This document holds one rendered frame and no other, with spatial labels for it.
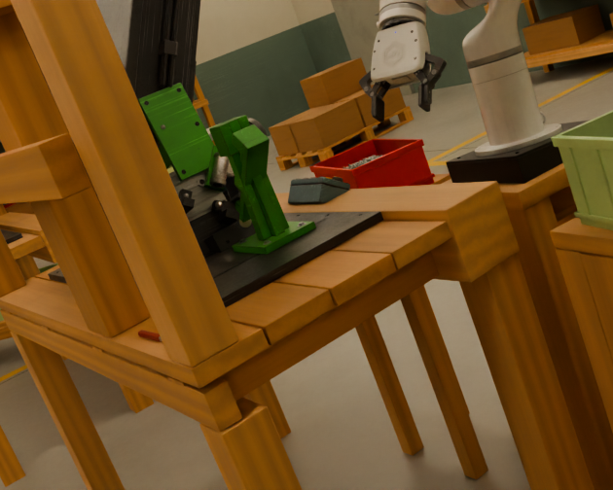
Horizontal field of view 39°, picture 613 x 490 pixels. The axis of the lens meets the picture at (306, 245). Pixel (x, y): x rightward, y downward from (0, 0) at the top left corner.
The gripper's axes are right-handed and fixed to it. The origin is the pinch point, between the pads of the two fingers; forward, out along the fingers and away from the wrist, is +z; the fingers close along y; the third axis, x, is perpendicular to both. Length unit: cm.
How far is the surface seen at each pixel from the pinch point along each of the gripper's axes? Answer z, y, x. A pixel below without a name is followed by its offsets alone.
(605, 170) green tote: 11.9, 30.4, 14.7
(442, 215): 15.4, 0.5, 15.0
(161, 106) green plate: -17, -66, 6
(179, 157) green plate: -6, -63, 10
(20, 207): -81, -351, 172
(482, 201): 11.8, 5.7, 21.2
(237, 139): -1.1, -36.3, -0.9
